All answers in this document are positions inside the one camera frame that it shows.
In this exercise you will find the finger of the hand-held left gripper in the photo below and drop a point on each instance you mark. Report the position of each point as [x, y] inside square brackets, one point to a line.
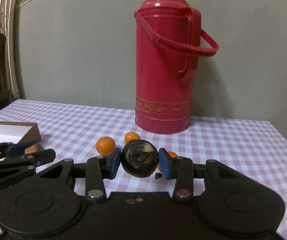
[16, 149]
[43, 156]

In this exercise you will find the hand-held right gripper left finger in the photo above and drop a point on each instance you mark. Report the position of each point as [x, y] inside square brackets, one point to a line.
[114, 163]

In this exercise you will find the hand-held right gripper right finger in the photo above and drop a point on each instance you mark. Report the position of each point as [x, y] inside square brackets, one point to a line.
[164, 163]

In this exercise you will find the small orange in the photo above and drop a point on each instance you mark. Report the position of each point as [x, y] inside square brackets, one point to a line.
[171, 154]
[132, 137]
[105, 145]

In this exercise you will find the small orange-brown fruit piece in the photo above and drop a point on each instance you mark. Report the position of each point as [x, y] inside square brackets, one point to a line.
[33, 148]

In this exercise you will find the brown cardboard box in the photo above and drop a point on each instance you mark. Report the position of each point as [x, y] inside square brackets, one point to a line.
[8, 131]

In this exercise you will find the dark mangosteen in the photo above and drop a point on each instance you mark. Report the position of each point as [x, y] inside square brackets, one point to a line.
[139, 158]

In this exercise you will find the small black crumb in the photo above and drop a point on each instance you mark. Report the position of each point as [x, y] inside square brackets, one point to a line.
[158, 175]

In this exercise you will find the pink checkered tablecloth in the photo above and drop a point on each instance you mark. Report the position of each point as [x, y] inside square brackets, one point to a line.
[233, 142]

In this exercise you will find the red thermos flask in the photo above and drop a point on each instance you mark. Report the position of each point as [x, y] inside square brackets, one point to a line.
[158, 80]

